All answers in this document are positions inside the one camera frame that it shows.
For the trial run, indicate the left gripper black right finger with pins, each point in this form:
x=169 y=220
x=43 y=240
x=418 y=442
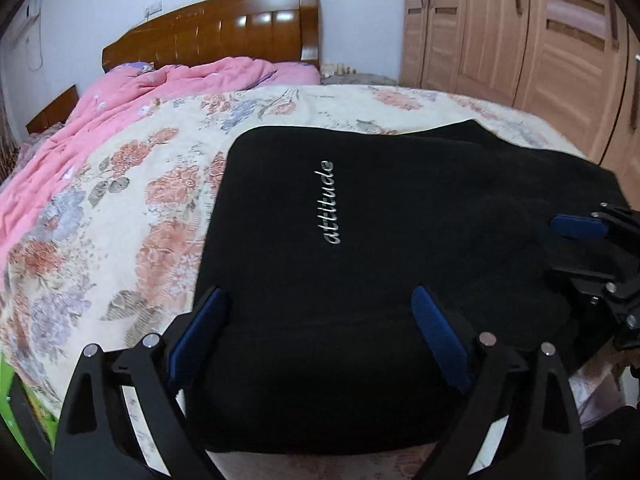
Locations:
x=519 y=418

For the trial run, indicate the floral covered bedside table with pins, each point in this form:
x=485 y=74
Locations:
x=343 y=74

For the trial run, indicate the black pants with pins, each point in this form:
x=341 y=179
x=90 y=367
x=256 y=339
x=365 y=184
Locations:
x=317 y=241

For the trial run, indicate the white wall socket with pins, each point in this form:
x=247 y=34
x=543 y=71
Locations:
x=152 y=9

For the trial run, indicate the green box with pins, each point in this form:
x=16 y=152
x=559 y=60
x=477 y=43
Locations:
x=25 y=424

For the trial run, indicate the floral cream bedspread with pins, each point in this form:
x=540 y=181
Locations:
x=114 y=255

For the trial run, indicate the brown wooden headboard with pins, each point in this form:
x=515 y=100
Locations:
x=273 y=30

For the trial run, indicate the light wooden wardrobe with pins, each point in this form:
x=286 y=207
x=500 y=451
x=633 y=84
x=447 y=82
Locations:
x=573 y=63

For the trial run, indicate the purple blanket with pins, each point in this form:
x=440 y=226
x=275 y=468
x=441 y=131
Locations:
x=139 y=67

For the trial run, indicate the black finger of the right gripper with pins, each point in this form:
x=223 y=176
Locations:
x=582 y=280
x=564 y=225

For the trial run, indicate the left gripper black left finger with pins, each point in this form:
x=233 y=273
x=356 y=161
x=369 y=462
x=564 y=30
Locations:
x=95 y=437

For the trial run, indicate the pink quilt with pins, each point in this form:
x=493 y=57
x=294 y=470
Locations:
x=111 y=104

